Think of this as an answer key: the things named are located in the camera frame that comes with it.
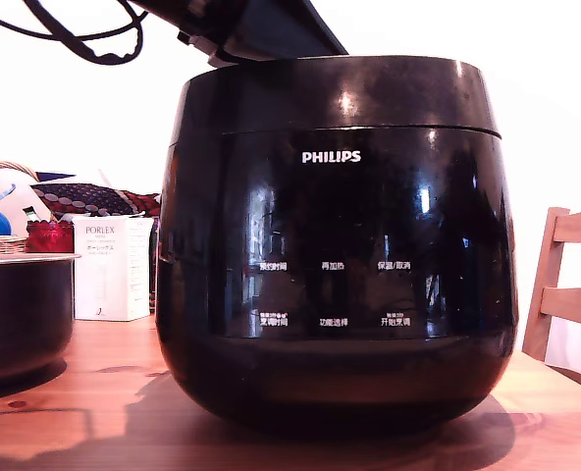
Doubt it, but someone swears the patterned red and navy bag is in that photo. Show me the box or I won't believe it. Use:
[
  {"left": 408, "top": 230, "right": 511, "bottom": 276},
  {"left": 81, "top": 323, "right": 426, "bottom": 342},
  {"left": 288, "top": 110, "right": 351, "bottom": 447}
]
[{"left": 29, "top": 182, "right": 162, "bottom": 220}]

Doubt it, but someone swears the black cable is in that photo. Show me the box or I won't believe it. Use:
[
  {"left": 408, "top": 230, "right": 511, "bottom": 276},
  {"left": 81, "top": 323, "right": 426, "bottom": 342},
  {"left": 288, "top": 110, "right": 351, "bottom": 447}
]
[
  {"left": 22, "top": 0, "right": 150, "bottom": 56},
  {"left": 0, "top": 0, "right": 145, "bottom": 67}
]

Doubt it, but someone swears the black Philips rice cooker body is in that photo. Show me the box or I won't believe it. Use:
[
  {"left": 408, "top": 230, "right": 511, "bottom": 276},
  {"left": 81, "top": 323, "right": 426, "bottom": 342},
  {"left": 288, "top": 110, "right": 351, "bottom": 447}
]
[{"left": 154, "top": 126, "right": 520, "bottom": 436}]

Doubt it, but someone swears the white Porlex box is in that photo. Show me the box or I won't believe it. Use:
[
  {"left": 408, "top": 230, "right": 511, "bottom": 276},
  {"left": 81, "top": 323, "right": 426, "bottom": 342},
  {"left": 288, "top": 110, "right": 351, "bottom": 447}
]
[{"left": 72, "top": 215, "right": 155, "bottom": 323}]

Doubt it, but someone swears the wicker basket with handle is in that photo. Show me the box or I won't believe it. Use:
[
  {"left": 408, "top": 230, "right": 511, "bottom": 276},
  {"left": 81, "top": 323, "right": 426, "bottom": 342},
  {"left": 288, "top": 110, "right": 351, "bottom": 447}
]
[{"left": 0, "top": 160, "right": 42, "bottom": 257}]

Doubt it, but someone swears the rice cooker inner pot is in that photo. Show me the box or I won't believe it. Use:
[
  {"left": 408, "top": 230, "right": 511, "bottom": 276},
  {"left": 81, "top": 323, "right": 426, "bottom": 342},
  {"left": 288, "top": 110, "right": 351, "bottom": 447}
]
[{"left": 0, "top": 252, "right": 81, "bottom": 385}]

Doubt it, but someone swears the black rice cooker lid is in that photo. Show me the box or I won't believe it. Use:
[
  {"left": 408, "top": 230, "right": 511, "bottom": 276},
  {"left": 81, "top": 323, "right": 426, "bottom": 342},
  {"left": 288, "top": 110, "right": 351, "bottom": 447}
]
[{"left": 169, "top": 55, "right": 504, "bottom": 149}]

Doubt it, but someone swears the white round pouch, blue ribbon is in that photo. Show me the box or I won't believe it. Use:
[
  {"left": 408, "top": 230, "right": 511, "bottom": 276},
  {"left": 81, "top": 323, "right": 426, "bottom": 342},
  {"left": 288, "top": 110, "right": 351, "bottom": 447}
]
[{"left": 0, "top": 169, "right": 52, "bottom": 223}]

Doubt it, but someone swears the red glass goblet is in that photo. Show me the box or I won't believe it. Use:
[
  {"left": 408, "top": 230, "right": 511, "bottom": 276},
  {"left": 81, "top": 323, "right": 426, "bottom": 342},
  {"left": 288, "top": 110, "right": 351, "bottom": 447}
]
[{"left": 25, "top": 219, "right": 76, "bottom": 254}]

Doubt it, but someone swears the wooden chair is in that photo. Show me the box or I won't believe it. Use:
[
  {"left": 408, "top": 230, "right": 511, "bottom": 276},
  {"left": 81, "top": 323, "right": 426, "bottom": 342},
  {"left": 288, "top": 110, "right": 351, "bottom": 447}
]
[{"left": 521, "top": 206, "right": 581, "bottom": 395}]

